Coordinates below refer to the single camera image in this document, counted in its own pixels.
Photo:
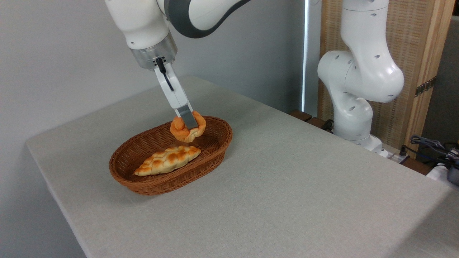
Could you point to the brown wooden base board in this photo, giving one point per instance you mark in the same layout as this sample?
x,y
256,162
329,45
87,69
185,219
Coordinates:
x,y
299,115

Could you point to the brown woven wicker basket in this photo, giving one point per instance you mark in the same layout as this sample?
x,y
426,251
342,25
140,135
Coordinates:
x,y
161,184

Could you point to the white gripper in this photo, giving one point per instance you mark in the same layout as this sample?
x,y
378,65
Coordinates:
x,y
174,93

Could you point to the metal screen hinge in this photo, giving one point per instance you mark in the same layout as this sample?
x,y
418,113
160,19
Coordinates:
x,y
425,87

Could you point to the round orange bread roll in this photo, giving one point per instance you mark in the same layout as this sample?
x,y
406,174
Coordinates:
x,y
183,135

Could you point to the grey tablecloth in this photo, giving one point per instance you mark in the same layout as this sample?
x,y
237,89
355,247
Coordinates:
x,y
304,186

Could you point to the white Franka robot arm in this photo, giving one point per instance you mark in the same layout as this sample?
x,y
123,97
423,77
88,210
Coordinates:
x,y
358,82

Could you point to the long braided bread loaf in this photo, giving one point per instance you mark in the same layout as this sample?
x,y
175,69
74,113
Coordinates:
x,y
166,161

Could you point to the woven wooden folding screen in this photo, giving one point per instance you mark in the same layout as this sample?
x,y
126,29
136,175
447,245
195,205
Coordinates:
x,y
412,36

